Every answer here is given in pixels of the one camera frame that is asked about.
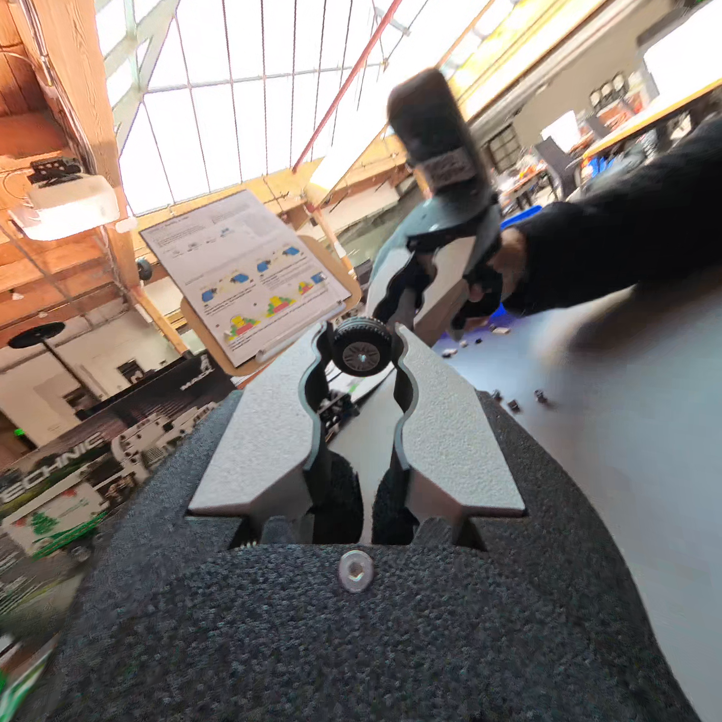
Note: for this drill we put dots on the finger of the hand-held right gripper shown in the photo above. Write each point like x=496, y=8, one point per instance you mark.
x=389, y=276
x=445, y=293

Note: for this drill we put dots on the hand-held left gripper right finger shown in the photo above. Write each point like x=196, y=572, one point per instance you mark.
x=457, y=445

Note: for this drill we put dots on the red ceiling pipe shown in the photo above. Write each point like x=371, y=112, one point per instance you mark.
x=349, y=84

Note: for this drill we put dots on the white ceiling-mounted device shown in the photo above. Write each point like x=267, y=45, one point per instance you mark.
x=67, y=206

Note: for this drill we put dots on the lego set box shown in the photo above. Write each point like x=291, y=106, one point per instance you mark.
x=84, y=468

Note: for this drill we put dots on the person's right forearm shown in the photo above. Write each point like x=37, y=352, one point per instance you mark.
x=620, y=242

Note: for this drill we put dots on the black pendant lamp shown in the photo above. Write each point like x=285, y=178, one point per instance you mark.
x=36, y=334

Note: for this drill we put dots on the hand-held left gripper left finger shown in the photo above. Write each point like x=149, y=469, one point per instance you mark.
x=259, y=440

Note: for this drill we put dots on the lego truck model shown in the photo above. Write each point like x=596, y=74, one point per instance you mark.
x=361, y=349

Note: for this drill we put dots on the printed instruction sheet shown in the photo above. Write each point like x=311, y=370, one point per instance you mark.
x=242, y=265

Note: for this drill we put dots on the person's right hand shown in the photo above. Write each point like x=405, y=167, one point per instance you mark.
x=510, y=259

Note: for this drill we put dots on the instruction sheet on wooden stand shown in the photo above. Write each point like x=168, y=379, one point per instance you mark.
x=344, y=276

